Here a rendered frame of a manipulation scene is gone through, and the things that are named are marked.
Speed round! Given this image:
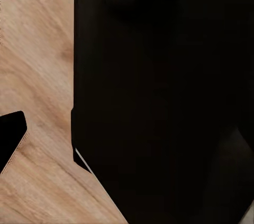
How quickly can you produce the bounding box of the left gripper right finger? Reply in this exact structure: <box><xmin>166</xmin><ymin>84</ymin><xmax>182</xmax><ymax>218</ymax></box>
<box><xmin>238</xmin><ymin>110</ymin><xmax>254</xmax><ymax>152</ymax></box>

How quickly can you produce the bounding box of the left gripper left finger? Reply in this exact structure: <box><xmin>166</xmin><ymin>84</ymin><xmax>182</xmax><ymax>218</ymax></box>
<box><xmin>0</xmin><ymin>111</ymin><xmax>27</xmax><ymax>174</ymax></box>

